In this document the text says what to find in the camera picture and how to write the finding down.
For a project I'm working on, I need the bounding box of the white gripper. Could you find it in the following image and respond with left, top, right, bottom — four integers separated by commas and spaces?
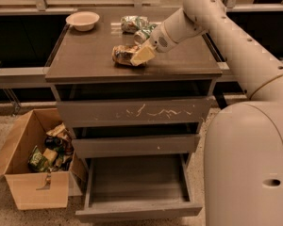
130, 23, 176, 66

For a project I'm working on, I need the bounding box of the crushed orange can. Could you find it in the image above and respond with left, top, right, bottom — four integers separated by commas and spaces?
111, 45, 140, 66

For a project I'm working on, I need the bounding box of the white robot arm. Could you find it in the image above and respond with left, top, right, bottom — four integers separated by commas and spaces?
131, 0, 283, 226

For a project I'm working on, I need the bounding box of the green soda can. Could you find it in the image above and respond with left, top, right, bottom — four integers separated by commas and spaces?
134, 24, 157, 45

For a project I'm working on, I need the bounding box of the crushed green white can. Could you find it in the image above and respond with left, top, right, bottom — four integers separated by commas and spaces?
121, 15, 149, 34

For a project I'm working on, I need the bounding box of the grey drawer cabinet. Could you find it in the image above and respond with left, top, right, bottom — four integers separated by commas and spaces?
44, 6, 224, 162

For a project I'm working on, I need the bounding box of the grey top drawer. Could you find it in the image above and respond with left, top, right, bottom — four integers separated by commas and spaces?
57, 97, 212, 128

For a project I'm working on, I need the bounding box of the grey middle drawer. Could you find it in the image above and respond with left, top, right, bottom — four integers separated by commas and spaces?
73, 134, 200, 158

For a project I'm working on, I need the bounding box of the dark can in box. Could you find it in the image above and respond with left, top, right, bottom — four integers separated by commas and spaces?
44, 137, 63, 148

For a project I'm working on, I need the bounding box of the grey open bottom drawer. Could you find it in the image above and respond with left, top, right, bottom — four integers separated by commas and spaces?
75, 154, 202, 223

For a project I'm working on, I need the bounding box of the white bowl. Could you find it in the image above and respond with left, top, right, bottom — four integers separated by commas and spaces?
66, 11, 100, 32

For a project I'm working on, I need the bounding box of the yellow snack packet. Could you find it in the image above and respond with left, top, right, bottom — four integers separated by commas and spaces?
42, 148, 58, 165

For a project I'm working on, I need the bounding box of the cardboard box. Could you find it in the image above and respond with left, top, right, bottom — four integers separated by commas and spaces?
0, 108, 87, 210

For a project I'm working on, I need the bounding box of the green snack bag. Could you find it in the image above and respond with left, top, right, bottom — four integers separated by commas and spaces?
27, 146, 49, 172

